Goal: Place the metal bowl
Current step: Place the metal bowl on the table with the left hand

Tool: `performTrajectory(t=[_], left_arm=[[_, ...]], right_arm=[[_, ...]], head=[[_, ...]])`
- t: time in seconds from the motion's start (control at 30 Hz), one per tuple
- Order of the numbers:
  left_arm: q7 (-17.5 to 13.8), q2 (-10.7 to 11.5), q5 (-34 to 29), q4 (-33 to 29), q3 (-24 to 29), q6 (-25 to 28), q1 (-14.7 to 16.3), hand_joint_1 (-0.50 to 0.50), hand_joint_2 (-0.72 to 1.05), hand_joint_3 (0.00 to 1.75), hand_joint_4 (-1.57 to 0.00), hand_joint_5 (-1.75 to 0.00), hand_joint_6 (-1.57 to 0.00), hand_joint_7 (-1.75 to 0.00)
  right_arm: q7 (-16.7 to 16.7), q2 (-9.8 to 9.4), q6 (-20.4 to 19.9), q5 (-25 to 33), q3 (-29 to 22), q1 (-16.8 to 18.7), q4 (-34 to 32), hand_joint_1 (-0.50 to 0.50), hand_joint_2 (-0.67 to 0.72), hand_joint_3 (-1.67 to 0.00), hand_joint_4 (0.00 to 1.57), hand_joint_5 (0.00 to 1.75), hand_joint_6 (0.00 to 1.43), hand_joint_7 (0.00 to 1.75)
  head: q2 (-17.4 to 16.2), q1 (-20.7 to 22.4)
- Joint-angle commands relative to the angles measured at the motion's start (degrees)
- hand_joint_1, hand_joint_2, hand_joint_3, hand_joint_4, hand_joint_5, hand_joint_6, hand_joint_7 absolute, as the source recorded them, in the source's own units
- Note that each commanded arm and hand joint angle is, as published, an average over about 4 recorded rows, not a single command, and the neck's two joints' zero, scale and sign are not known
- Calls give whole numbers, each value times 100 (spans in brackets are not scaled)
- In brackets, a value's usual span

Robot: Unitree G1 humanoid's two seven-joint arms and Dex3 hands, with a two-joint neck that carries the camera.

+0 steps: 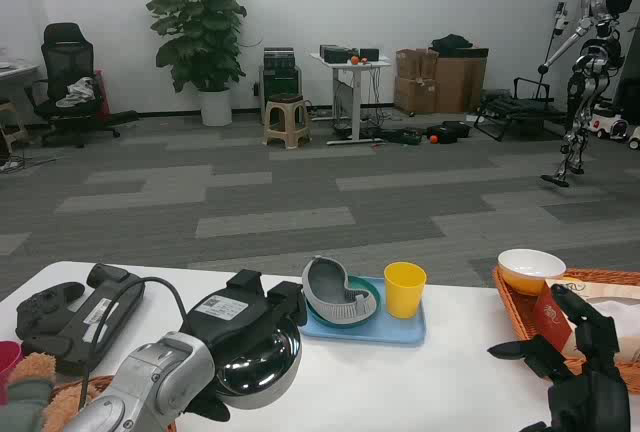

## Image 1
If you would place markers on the green potted plant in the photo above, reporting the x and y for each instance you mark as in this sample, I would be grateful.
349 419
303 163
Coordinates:
200 22

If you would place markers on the silver and black humanoid robot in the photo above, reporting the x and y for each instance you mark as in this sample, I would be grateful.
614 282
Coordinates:
595 52

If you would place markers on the black case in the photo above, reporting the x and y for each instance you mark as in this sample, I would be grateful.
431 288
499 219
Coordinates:
452 131

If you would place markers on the light blue plastic tray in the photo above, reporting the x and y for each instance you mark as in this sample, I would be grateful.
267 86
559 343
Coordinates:
395 329

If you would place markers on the stacked small cardboard boxes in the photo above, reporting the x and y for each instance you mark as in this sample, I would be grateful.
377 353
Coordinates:
415 82

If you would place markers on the grey side desk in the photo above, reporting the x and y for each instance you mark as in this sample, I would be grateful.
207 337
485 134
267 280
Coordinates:
12 72

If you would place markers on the black office chair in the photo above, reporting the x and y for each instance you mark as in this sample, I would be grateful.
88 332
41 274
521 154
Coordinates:
62 57

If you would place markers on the round orange wicker basket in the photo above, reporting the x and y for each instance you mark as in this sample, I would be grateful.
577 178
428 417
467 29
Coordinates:
75 384

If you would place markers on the black handheld device with label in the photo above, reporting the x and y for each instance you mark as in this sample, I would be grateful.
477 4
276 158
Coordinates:
95 312

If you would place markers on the white crumpled cloth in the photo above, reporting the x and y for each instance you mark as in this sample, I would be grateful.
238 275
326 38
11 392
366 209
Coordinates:
75 92

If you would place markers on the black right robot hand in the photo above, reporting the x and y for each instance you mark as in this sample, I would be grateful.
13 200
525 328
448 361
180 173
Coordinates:
590 397

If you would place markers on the small black box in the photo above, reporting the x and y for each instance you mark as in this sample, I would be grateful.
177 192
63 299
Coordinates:
369 54

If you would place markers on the beige paper bag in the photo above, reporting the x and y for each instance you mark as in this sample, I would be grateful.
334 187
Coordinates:
610 297

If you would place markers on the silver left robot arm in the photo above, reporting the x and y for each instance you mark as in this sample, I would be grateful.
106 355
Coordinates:
160 377

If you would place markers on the white standing desk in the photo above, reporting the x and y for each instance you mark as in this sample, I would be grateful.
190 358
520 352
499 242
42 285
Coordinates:
356 97

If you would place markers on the large black box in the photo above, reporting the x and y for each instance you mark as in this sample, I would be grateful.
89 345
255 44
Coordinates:
334 54

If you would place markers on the wooden stool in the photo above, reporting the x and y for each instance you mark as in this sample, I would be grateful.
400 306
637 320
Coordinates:
10 117

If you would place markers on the white toy car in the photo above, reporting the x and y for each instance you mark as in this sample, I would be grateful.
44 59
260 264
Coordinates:
607 124

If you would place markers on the green and black tool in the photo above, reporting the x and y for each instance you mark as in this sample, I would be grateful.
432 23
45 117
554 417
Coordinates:
405 136

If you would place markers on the red plastic cup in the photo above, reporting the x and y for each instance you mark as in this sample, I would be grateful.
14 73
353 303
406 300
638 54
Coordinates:
7 359

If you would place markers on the white and orange bowl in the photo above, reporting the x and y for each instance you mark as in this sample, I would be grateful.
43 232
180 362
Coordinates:
530 269

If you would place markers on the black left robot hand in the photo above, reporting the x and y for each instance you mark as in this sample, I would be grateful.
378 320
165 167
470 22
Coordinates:
235 314

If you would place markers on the shiny metal bowl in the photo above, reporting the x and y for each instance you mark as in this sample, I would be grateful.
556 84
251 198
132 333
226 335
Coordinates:
265 367

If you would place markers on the red board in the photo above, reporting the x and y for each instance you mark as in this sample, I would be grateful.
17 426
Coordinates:
102 97

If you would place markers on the grey curved strainer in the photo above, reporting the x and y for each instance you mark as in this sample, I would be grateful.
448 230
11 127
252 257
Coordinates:
325 284

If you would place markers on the white handheld device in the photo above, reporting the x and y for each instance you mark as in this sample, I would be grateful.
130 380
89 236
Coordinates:
560 17

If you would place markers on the beige plastic stool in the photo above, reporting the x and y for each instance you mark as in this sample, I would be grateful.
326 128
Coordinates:
286 117

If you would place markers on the black bag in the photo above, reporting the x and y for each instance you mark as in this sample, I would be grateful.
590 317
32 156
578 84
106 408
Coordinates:
450 43

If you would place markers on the black folding frame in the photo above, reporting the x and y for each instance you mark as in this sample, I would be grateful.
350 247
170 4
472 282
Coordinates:
520 112

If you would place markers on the large cardboard box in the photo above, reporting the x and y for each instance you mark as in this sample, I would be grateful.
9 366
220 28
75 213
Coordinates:
460 84

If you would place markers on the red snack packet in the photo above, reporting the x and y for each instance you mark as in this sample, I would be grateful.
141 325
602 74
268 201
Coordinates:
550 319

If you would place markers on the black and green cabinet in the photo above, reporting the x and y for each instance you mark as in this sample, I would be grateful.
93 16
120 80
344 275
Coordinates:
280 77

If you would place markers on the teal plastic bowl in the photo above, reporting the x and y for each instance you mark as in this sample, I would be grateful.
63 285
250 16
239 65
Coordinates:
325 321

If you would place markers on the rectangular orange wicker basket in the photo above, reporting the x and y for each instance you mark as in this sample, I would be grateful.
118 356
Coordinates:
515 312

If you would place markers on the yellow plastic cup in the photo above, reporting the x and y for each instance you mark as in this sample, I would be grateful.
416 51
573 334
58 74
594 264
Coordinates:
404 297

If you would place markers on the brown plush toy green outfit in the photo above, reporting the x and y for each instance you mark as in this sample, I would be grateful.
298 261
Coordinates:
30 392

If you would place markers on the white plant pot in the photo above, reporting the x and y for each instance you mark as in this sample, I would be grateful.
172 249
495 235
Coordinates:
216 107

